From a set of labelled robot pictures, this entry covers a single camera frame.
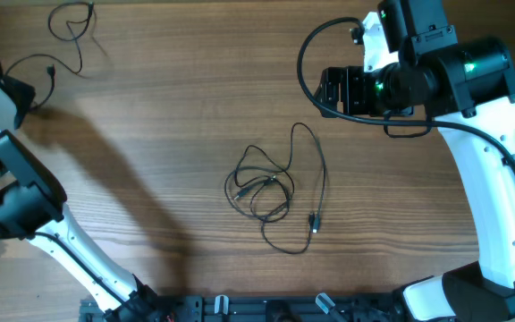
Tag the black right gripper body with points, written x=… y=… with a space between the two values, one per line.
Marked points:
x=365 y=91

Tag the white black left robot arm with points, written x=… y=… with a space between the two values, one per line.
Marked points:
x=33 y=208

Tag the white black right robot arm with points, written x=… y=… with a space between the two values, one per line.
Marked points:
x=418 y=76

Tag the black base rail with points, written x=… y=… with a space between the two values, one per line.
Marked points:
x=284 y=308

